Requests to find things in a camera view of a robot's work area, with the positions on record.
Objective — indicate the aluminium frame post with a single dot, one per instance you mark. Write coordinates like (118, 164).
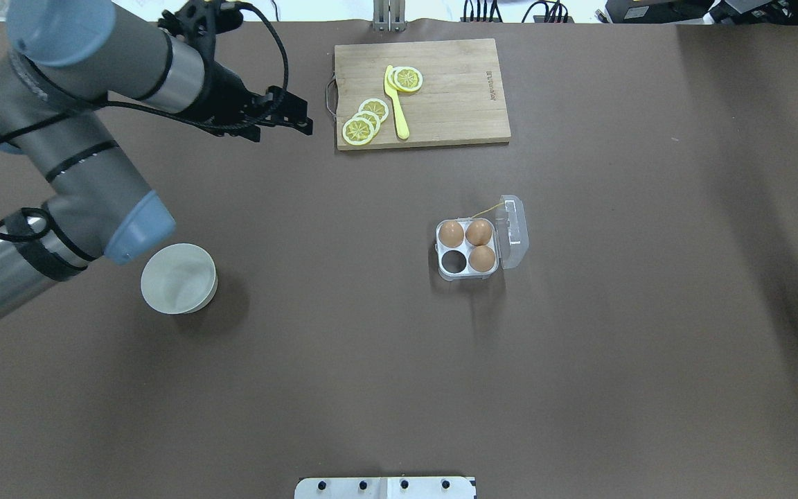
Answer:
(389, 16)

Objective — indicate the lemon slice top pair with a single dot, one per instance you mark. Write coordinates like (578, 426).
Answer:
(409, 79)

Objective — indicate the brown egg near in box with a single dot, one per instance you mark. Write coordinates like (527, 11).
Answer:
(482, 259)

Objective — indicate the lemon slice middle of row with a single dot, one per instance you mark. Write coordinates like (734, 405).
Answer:
(371, 118)

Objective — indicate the white round bowl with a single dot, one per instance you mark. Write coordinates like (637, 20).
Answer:
(179, 279)

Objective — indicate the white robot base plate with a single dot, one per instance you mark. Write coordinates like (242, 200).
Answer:
(387, 487)

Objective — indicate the brown egg in box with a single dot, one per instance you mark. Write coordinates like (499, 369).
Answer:
(482, 259)
(479, 232)

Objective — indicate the lemon slice front of row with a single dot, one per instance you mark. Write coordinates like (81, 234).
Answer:
(358, 131)

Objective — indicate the lemon slice under pair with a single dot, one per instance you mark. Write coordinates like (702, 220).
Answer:
(392, 82)

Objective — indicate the brown egg far in box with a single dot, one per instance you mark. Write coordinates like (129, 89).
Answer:
(479, 232)

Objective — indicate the lemon slice of row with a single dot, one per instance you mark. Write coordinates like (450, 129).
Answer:
(375, 106)
(371, 118)
(358, 131)

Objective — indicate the brown egg carried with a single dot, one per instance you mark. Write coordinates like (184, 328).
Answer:
(451, 233)

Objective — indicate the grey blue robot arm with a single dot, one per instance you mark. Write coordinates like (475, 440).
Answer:
(69, 59)

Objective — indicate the lemon slice back of row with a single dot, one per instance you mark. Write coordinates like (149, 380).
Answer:
(375, 106)

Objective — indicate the clear plastic egg box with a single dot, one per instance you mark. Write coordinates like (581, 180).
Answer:
(510, 241)

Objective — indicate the wooden cutting board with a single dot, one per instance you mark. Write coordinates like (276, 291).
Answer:
(461, 100)

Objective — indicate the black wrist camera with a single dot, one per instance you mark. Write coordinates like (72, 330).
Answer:
(201, 20)

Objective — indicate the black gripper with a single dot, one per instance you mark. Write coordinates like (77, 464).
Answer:
(224, 92)

